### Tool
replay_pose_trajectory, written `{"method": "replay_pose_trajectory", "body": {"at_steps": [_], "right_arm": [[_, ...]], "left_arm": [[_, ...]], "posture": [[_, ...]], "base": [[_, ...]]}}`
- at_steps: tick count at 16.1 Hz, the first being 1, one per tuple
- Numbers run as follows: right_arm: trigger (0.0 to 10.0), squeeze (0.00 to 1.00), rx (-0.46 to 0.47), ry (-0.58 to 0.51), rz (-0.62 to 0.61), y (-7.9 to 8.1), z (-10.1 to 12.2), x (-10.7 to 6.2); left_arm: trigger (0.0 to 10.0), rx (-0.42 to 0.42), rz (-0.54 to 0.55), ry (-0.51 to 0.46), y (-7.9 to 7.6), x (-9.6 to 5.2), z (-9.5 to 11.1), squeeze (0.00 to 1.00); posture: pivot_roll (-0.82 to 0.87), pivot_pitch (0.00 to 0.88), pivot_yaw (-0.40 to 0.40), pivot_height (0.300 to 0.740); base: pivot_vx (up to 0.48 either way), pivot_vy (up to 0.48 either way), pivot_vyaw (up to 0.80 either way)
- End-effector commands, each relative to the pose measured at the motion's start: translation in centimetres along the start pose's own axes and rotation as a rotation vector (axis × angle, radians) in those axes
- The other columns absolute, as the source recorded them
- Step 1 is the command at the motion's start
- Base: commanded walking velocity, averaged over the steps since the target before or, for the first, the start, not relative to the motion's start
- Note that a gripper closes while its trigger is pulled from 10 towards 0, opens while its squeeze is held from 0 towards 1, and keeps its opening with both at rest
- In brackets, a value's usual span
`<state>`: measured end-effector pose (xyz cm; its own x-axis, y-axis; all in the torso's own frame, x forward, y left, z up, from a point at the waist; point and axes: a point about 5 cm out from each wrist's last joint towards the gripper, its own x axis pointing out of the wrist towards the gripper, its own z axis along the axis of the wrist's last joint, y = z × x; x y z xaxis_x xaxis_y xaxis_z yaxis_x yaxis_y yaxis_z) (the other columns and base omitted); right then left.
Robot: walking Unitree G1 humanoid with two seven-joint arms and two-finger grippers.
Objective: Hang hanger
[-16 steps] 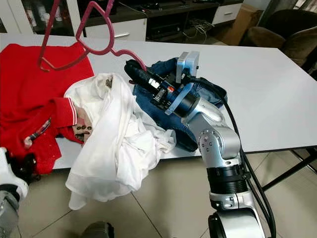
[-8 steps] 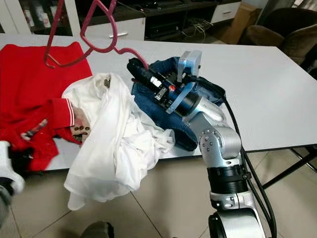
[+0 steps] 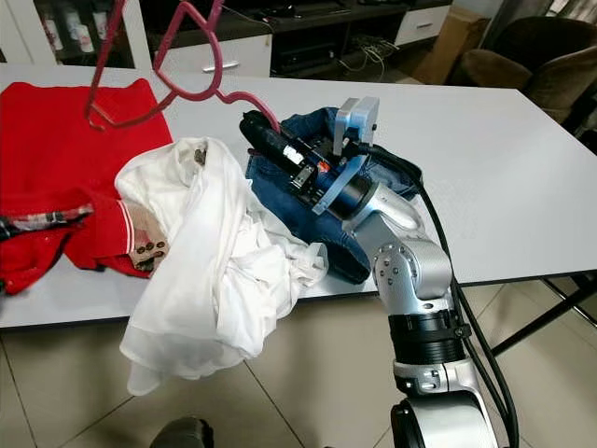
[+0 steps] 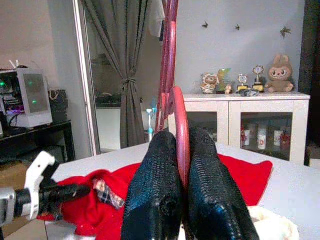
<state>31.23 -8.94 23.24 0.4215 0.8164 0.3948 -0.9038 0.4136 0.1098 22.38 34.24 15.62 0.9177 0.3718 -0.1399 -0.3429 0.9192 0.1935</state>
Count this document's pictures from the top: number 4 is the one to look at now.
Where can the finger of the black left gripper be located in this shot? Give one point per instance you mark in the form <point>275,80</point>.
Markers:
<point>65,198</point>
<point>75,189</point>

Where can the tiny beige figurine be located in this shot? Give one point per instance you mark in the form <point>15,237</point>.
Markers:
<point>227,90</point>

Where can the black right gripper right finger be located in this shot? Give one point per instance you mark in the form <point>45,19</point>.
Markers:
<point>215,195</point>

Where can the black bird wall sticker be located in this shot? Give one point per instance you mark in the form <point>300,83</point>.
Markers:
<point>285,31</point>
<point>205,25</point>
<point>237,27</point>

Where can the tall gold trophy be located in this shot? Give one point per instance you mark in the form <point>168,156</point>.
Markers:
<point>258,80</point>

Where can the red shirt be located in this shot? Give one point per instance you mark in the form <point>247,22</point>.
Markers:
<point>100,215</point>

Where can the small beige plush figure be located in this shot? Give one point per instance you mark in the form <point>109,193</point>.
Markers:
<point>209,82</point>

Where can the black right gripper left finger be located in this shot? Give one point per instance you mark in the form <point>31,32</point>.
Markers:
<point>155,187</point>

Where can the green yellow card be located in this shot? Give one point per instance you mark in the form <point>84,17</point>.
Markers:
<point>223,77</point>

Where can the brown plush toy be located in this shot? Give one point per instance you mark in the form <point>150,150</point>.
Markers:
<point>278,75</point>

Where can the black bag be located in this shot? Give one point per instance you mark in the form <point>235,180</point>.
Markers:
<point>58,107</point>

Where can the red plastic hanger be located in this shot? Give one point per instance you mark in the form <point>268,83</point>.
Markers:
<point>183,140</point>

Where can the sliding glass door frame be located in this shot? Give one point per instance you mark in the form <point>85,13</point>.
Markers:
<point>83,75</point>

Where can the white computer case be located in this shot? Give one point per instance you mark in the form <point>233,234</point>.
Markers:
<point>35,100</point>

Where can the white printed cup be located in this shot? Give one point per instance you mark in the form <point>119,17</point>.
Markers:
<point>247,137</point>
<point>262,138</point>
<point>278,138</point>

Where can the black desk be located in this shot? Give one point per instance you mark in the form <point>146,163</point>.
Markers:
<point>37,135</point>

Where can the small gold trophy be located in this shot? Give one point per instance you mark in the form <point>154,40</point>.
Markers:
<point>242,83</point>

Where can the white glass-door cabinet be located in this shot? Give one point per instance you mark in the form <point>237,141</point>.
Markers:
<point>225,105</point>

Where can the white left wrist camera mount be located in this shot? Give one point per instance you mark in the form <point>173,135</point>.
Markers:
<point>32,180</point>

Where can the grey curtain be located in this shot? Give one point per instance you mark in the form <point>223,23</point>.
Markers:
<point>130,75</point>

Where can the crumpled white garment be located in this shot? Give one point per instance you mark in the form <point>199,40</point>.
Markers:
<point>270,225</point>

